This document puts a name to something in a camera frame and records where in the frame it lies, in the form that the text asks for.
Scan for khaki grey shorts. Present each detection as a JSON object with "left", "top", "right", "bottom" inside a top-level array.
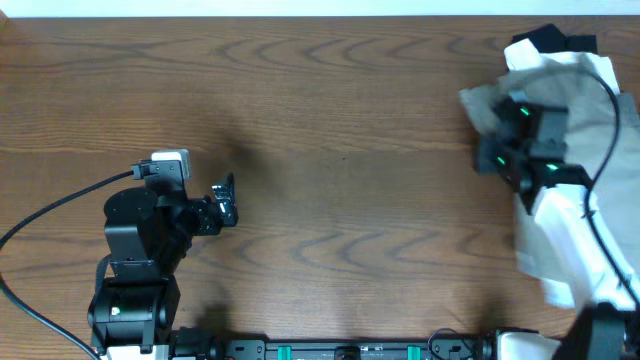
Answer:
[{"left": 458, "top": 49, "right": 640, "bottom": 301}]

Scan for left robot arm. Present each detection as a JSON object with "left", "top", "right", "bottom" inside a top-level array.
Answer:
[{"left": 88, "top": 172, "right": 238, "bottom": 356}]

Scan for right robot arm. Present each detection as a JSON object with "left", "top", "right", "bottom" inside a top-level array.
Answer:
[{"left": 476, "top": 97, "right": 639, "bottom": 360}]

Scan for white shirt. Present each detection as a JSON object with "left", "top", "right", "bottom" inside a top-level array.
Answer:
[{"left": 504, "top": 39, "right": 620, "bottom": 95}]

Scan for black garment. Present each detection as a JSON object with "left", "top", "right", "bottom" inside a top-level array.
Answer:
[{"left": 511, "top": 24, "right": 599, "bottom": 55}]

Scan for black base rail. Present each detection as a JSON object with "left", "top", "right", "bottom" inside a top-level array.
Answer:
[{"left": 169, "top": 327, "right": 501, "bottom": 360}]

